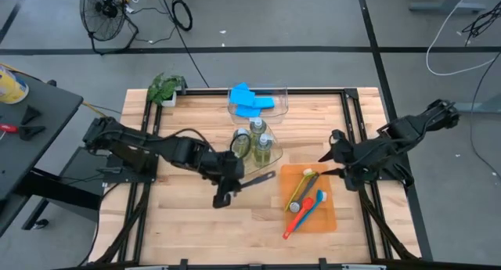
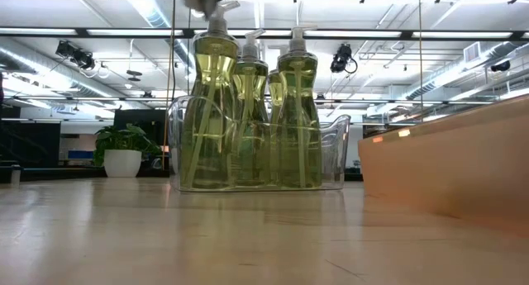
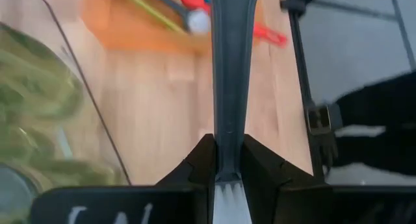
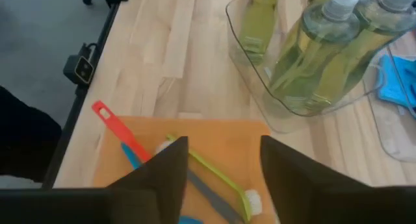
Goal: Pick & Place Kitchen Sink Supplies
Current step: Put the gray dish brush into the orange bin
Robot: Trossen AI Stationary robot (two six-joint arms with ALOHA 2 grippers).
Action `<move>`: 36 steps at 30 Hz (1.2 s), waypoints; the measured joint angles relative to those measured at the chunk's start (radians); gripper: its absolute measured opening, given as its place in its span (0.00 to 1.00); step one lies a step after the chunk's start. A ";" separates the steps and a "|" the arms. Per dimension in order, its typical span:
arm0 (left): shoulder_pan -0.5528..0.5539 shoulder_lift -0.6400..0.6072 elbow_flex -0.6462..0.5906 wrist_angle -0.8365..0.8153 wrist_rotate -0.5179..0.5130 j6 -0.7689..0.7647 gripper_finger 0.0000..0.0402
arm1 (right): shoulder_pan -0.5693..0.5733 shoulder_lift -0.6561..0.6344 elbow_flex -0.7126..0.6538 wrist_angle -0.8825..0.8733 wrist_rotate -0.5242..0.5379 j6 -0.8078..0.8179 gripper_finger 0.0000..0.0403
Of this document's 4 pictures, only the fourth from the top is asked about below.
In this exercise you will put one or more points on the clear yellow soap pump bottle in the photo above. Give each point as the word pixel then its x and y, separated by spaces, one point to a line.
pixel 308 55
pixel 367 52
pixel 258 26

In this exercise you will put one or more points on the black thin dish brush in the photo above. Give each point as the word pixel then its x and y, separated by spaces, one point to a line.
pixel 214 201

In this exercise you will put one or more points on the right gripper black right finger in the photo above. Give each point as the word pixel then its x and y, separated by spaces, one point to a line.
pixel 325 201

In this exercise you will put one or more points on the orange translucent mat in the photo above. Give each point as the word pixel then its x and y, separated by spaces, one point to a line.
pixel 221 143

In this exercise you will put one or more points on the green dish brush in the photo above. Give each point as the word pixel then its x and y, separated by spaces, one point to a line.
pixel 253 203

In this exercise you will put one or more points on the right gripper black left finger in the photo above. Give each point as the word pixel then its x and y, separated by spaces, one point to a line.
pixel 97 207

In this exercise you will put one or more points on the blue dish brush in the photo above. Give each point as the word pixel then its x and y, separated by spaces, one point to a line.
pixel 131 157

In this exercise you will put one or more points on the small black exterior camera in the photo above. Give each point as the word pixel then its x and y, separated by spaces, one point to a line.
pixel 79 68

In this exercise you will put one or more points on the blue sponge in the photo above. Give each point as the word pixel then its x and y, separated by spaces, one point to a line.
pixel 396 84

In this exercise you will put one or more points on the red dish brush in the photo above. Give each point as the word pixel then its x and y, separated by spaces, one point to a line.
pixel 123 133

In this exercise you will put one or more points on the clear plastic bin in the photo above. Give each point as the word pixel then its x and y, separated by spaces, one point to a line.
pixel 247 84
pixel 390 136

